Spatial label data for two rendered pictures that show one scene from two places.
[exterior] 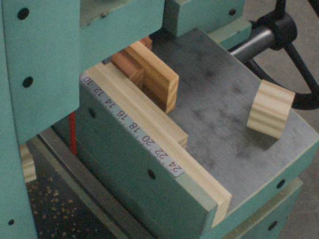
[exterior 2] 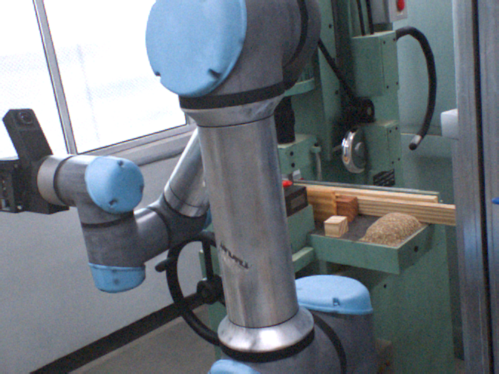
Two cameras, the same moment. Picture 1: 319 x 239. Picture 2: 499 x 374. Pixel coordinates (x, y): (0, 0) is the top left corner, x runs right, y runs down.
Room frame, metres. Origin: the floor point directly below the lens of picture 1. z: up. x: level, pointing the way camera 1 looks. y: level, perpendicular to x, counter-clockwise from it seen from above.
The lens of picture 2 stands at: (2.14, -0.08, 1.43)
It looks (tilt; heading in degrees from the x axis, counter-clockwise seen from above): 16 degrees down; 179
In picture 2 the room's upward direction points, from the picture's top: 8 degrees counter-clockwise
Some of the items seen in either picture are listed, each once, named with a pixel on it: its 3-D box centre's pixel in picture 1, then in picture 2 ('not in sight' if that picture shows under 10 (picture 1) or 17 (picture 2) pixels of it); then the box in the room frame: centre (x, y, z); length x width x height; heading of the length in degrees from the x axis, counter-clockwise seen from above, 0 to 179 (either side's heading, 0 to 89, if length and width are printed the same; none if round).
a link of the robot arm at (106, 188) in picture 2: not in sight; (101, 185); (1.25, -0.26, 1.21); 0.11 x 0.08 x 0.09; 49
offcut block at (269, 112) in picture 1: (271, 109); not in sight; (0.50, -0.13, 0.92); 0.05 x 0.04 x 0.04; 162
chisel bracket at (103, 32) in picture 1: (91, 20); (292, 156); (0.50, 0.09, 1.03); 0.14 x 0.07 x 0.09; 136
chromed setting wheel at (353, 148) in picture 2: not in sight; (356, 150); (0.51, 0.25, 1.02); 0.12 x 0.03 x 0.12; 136
